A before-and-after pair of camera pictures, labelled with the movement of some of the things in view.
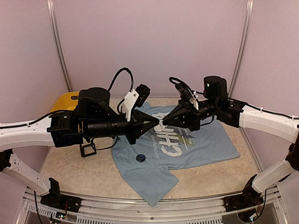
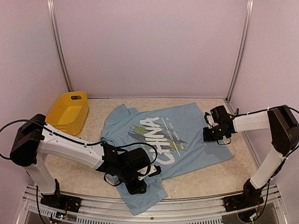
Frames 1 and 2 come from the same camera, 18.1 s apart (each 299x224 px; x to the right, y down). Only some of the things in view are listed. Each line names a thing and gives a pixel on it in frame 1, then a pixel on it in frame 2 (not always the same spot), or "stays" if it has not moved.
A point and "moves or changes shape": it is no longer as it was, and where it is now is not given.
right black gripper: x=190 y=116 to x=207 y=136
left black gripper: x=138 y=117 to x=136 y=189
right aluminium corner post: x=249 y=9 stays
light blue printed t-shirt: x=151 y=164 moves or changes shape
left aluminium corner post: x=51 y=7 stays
